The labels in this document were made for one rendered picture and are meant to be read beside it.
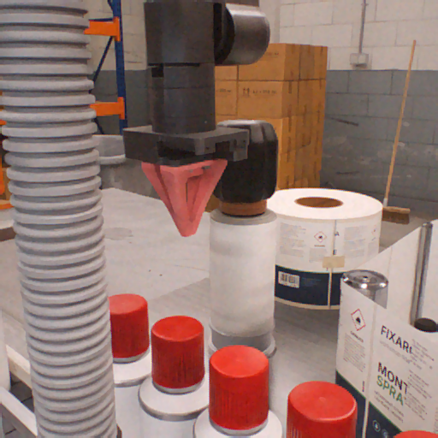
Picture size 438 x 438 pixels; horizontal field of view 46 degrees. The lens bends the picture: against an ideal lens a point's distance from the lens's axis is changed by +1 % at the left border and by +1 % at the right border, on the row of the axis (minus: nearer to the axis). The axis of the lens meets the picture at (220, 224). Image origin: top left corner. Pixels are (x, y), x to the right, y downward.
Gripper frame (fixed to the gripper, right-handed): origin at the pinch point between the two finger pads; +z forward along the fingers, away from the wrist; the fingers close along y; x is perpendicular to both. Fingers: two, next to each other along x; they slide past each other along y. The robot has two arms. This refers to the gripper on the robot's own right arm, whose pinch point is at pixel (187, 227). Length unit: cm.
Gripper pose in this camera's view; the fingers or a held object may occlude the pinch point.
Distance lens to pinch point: 49.0
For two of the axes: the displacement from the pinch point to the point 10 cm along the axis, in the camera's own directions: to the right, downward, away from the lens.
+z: 0.2, 9.5, 3.0
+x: -6.8, 2.4, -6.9
